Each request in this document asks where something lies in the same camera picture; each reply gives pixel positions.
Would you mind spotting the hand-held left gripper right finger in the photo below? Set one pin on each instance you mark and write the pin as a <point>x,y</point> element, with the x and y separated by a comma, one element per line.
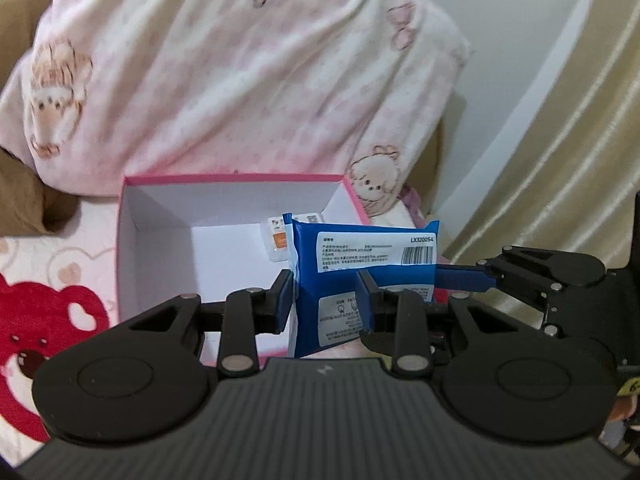
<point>364,301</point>

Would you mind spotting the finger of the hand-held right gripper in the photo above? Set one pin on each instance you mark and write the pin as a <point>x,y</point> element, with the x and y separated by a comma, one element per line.
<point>535,307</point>
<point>462,278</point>

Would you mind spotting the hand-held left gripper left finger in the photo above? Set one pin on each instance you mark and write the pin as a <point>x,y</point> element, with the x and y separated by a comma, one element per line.
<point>286,292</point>

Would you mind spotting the brown pillow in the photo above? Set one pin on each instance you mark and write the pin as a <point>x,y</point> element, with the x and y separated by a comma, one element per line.
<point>30,195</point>

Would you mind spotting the blue plastic packet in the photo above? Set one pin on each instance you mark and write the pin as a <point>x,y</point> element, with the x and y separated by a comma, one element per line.
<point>350,260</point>

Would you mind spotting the clear box with orange label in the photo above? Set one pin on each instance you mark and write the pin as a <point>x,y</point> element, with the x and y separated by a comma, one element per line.
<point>278,240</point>

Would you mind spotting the bear print bedsheet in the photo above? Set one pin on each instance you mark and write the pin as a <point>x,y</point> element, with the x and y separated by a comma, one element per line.
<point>45,310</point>

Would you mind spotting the pink cardboard box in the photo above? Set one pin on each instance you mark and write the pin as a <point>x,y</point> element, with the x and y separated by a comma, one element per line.
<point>200,250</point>

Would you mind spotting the beige curtain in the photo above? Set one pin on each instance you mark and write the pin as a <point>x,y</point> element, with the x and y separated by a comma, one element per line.
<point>575,160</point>

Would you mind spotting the pink printed blanket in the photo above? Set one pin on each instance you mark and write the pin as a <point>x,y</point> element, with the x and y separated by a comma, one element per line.
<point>225,85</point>

